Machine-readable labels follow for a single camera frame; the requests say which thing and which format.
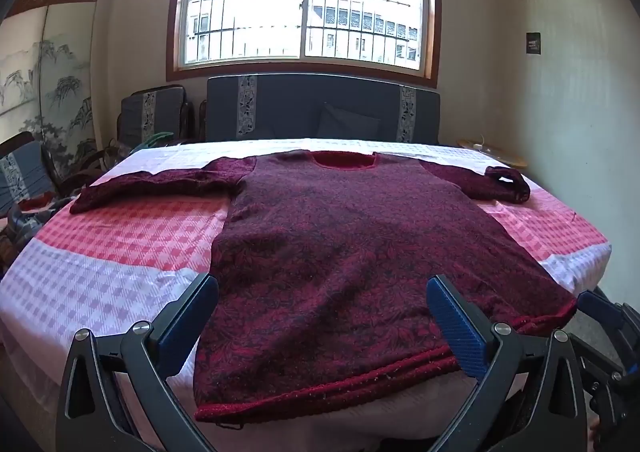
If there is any pink and white checked bedsheet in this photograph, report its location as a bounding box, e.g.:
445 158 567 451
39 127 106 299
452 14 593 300
0 137 612 452

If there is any dark blue square cushion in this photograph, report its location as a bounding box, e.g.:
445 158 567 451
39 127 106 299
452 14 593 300
316 102 382 139

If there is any dark red patterned sweater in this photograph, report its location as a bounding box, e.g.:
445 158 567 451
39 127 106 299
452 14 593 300
69 150 578 430

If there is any wood framed barred window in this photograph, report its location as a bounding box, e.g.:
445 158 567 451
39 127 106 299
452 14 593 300
166 0 442 88

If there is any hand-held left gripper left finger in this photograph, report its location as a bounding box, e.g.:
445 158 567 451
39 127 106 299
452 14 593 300
55 273 221 452

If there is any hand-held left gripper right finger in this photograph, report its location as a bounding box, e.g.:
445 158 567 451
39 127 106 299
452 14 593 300
425 273 588 452

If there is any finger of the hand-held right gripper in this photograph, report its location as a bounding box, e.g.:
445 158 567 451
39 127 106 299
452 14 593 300
576 289 640 363

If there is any painted landscape folding screen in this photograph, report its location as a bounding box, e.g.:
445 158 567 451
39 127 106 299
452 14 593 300
0 0 103 173

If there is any dark blue cushioned sofa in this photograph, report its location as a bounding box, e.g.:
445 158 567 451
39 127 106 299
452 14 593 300
205 74 442 145

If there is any round wooden side table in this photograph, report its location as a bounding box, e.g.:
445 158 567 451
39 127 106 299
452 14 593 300
456 138 528 169

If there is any dark wooden cushioned armchair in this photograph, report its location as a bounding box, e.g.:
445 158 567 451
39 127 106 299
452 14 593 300
0 131 76 233
116 85 196 153

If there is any dark plaid cloth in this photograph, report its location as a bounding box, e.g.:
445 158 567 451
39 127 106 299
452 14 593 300
7 196 68 238

